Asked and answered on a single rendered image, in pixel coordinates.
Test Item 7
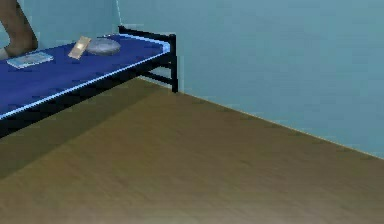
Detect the brown bust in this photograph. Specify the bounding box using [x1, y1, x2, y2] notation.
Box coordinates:
[0, 0, 39, 61]

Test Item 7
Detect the tan flat rectangular object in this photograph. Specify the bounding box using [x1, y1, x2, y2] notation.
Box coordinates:
[67, 35, 92, 61]

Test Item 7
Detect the blue bed with black frame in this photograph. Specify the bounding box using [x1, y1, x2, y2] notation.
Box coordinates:
[0, 25, 179, 139]

